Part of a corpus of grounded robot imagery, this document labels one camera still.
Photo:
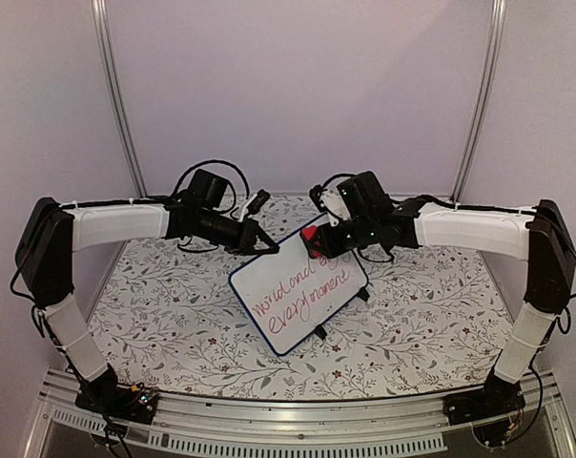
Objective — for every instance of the red whiteboard eraser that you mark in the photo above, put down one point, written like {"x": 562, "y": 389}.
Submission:
{"x": 309, "y": 234}

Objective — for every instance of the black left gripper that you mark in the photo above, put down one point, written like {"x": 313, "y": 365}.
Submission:
{"x": 248, "y": 239}

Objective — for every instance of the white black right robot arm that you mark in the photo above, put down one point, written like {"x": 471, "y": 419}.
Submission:
{"x": 536, "y": 235}

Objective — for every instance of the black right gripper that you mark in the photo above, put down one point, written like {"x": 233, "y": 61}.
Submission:
{"x": 323, "y": 238}

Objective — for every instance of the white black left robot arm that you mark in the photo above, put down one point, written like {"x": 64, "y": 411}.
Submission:
{"x": 56, "y": 233}

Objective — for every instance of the front aluminium rail frame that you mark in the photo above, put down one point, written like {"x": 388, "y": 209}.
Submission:
{"x": 197, "y": 426}

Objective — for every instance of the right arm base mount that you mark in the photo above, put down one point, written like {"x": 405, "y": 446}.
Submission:
{"x": 496, "y": 397}

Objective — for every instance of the left rear aluminium post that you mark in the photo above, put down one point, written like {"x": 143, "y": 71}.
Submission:
{"x": 105, "y": 46}

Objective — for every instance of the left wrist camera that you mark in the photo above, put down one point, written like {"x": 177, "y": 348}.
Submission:
{"x": 253, "y": 204}

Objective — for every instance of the small whiteboard blue frame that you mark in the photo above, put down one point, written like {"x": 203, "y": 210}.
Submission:
{"x": 286, "y": 295}

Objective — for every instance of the aluminium post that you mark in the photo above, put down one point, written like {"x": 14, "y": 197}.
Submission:
{"x": 490, "y": 63}
{"x": 105, "y": 46}

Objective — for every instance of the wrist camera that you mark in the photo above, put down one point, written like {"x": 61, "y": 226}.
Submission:
{"x": 345, "y": 197}
{"x": 253, "y": 204}

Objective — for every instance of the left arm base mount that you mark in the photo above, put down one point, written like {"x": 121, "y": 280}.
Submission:
{"x": 107, "y": 396}

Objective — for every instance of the wire whiteboard stand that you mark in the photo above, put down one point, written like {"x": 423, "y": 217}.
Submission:
{"x": 361, "y": 296}

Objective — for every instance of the right rear aluminium post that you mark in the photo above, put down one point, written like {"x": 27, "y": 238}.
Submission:
{"x": 490, "y": 63}

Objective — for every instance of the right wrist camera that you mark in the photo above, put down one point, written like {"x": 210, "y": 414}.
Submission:
{"x": 345, "y": 197}

